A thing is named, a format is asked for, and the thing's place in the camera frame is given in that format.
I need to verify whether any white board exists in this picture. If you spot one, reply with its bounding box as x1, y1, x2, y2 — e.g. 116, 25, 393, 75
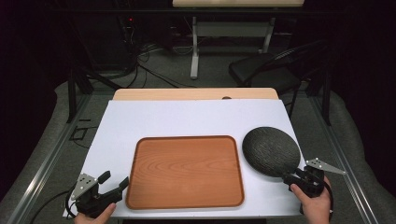
63, 98, 307, 218

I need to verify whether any bundle of floor cables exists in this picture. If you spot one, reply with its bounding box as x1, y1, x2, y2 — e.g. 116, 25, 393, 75
116, 18, 198, 90

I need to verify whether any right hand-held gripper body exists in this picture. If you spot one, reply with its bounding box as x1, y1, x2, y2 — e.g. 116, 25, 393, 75
288, 157, 347, 199

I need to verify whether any aluminium floor rail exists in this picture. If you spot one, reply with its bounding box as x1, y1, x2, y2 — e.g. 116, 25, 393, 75
308, 92, 380, 224
5, 92, 92, 224

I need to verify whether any person's left hand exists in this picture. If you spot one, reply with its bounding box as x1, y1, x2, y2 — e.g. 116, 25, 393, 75
74, 203, 118, 224

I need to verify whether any black metal stand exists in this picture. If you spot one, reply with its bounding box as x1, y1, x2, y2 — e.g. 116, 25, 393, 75
66, 65, 123, 124

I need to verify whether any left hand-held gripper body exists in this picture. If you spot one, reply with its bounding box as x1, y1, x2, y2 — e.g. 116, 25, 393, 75
70, 173, 124, 219

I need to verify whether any person's right hand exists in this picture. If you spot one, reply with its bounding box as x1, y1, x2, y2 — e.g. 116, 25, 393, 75
290, 175, 332, 224

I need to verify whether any dark round textured plate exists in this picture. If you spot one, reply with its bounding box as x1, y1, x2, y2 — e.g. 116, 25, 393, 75
241, 126, 302, 178

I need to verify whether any light wooden table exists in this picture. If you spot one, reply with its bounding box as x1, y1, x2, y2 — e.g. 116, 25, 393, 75
112, 87, 279, 102

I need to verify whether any black chair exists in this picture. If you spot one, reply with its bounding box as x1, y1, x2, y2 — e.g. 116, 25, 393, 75
228, 39, 332, 95

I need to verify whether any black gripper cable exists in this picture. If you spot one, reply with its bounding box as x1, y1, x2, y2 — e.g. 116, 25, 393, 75
322, 180, 335, 222
29, 186, 78, 224

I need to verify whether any white-framed desk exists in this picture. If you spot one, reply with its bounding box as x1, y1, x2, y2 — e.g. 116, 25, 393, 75
172, 0, 305, 80

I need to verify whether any brown wooden tray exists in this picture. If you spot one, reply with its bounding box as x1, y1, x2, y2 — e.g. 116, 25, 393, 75
125, 134, 246, 211

